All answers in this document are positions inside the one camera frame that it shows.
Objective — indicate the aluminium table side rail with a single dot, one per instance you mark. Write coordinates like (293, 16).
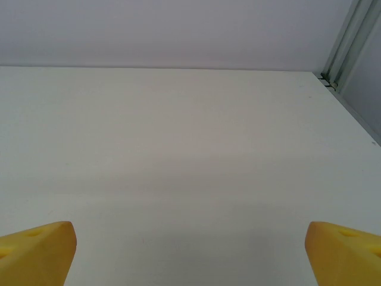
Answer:
(361, 118)

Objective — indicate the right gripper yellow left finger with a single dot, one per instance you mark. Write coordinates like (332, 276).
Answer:
(35, 256)

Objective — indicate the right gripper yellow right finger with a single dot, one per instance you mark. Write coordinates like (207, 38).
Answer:
(345, 259)

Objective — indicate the aluminium frame post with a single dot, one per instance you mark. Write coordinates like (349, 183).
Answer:
(351, 29)

